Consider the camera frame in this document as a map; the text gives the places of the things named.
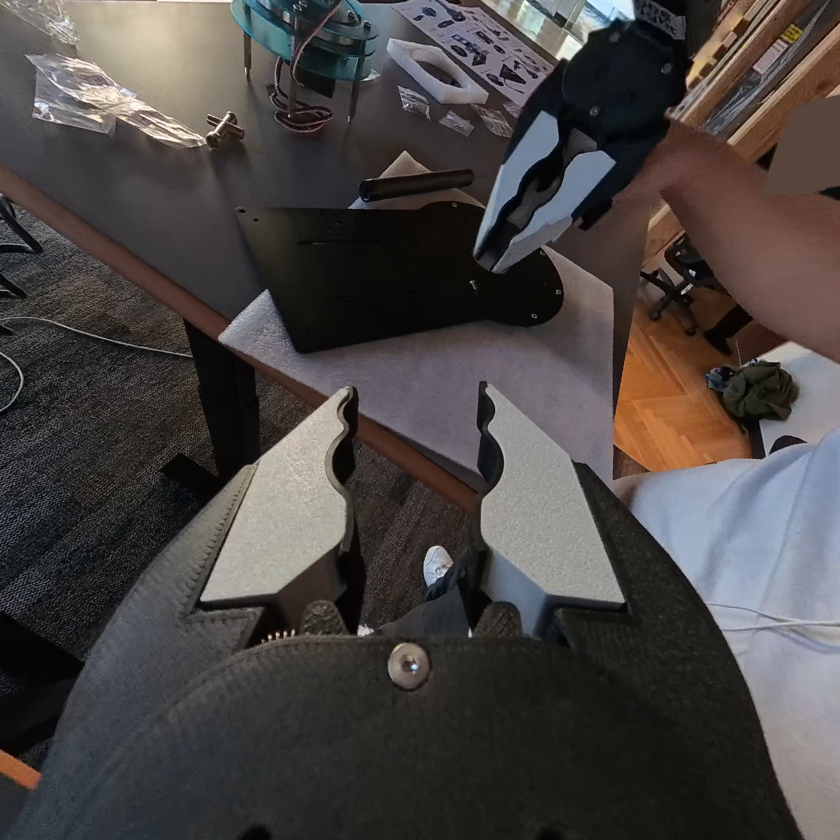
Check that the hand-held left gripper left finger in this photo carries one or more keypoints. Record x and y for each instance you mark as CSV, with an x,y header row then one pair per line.
x,y
289,525

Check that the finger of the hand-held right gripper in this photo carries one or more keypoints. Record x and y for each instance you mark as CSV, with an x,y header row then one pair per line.
x,y
518,170
577,184

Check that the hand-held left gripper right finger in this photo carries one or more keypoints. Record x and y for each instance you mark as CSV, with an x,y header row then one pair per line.
x,y
551,525

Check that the black electric screwdriver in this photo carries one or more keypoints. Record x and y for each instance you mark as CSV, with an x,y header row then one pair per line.
x,y
420,184

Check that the black metal base plate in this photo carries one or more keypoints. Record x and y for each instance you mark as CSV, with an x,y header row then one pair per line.
x,y
367,282

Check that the person's right forearm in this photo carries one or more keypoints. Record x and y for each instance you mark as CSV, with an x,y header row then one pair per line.
x,y
754,223

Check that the blue toy robot arm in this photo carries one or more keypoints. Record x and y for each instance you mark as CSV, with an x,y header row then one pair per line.
x,y
308,33

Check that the grey wooden-edged desk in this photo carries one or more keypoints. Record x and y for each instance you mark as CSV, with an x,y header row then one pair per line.
x,y
164,190

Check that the person's right hand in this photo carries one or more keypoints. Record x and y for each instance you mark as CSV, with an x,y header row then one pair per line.
x,y
663,157

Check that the small screw bag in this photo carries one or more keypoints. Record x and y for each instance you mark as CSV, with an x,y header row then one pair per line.
x,y
415,102
457,122
493,121

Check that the person's white sneaker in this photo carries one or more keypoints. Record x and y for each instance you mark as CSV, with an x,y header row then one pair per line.
x,y
436,565

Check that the printed instruction sheet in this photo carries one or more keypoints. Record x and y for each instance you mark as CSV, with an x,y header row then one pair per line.
x,y
499,46

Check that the black office chair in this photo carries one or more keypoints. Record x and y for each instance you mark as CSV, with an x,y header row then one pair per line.
x,y
679,289

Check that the person's dark trouser leg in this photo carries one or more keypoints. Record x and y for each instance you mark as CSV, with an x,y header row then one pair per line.
x,y
426,610

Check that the white foam sheet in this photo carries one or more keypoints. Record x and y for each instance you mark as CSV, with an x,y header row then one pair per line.
x,y
426,394

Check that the green crumpled cloth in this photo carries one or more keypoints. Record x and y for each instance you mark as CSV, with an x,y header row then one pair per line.
x,y
754,390

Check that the metal cross wrench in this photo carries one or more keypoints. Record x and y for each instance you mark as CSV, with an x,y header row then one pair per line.
x,y
223,130

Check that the white foam frame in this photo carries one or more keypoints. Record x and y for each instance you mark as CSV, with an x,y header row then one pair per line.
x,y
407,56

